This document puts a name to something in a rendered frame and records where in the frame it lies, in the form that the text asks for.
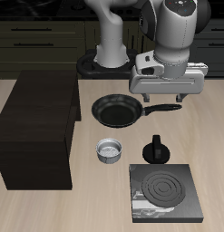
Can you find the dark wooden cabinet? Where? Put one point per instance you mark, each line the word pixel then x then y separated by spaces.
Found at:
pixel 37 127

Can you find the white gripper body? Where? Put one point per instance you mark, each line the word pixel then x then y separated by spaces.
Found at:
pixel 167 84

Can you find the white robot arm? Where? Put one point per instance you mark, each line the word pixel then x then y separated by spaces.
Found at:
pixel 173 30

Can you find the round black stove knob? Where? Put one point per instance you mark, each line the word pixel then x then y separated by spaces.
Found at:
pixel 156 151

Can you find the small grey fluted dish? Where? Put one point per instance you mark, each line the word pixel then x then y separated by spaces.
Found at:
pixel 109 151

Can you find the black frying pan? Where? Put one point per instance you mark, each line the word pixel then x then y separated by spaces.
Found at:
pixel 119 111

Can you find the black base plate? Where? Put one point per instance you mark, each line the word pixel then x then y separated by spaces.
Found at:
pixel 86 65

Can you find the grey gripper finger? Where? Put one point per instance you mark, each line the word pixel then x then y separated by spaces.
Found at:
pixel 180 97
pixel 145 97

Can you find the dark grey stove plate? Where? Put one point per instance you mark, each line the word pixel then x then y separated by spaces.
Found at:
pixel 170 196

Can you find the dark kitchen cupboards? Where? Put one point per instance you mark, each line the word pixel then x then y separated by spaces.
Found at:
pixel 40 42

